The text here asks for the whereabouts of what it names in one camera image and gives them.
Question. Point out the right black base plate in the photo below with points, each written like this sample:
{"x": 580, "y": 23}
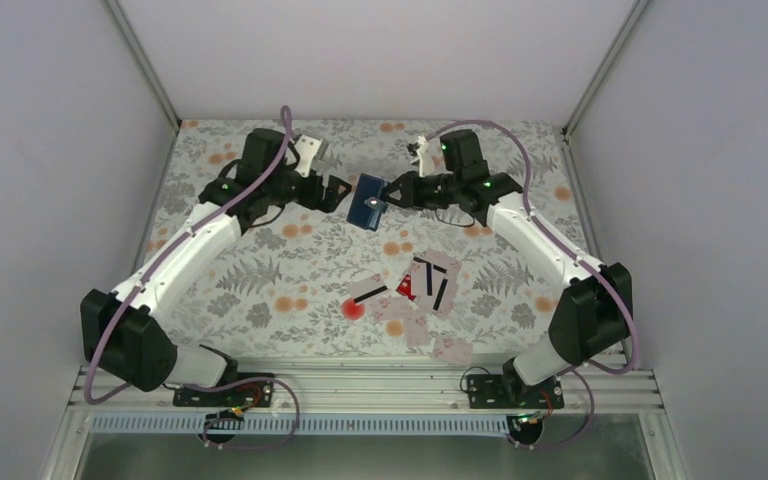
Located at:
{"x": 496, "y": 391}

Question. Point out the grey slotted cable duct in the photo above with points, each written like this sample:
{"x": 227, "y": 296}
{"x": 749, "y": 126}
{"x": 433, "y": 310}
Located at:
{"x": 306, "y": 424}

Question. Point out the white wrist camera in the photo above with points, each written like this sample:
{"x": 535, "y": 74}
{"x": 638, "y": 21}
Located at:
{"x": 307, "y": 149}
{"x": 421, "y": 156}

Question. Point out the floral patterned table mat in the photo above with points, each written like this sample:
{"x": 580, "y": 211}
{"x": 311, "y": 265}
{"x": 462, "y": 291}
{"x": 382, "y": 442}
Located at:
{"x": 281, "y": 290}

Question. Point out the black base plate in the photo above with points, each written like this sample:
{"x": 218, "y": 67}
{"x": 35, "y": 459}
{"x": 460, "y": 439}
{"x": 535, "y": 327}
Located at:
{"x": 496, "y": 391}
{"x": 256, "y": 393}

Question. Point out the floral card in middle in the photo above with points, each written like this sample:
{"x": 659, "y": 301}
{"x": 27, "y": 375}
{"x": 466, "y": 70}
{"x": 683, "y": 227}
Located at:
{"x": 416, "y": 331}

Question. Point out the floral card near rail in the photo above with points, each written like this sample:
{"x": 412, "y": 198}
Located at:
{"x": 453, "y": 351}

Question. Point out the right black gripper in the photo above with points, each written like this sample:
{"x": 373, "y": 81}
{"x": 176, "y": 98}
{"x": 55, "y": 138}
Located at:
{"x": 410, "y": 197}

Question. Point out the red credit card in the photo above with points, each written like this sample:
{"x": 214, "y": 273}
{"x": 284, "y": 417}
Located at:
{"x": 404, "y": 287}

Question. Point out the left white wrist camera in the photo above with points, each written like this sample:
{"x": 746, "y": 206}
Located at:
{"x": 307, "y": 149}

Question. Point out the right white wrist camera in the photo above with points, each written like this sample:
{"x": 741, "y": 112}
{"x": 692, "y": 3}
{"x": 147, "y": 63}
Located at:
{"x": 421, "y": 156}

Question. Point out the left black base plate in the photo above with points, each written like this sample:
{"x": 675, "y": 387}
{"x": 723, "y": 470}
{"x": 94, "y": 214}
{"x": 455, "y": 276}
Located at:
{"x": 256, "y": 393}

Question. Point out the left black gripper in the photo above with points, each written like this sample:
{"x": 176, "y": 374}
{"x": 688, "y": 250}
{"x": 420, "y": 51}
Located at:
{"x": 330, "y": 193}

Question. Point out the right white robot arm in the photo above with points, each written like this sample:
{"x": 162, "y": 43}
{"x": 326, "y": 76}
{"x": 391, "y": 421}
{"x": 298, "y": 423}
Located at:
{"x": 594, "y": 310}

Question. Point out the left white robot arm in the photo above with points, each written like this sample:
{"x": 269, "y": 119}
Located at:
{"x": 123, "y": 330}

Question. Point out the aluminium rail frame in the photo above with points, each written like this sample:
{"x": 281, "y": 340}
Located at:
{"x": 419, "y": 386}

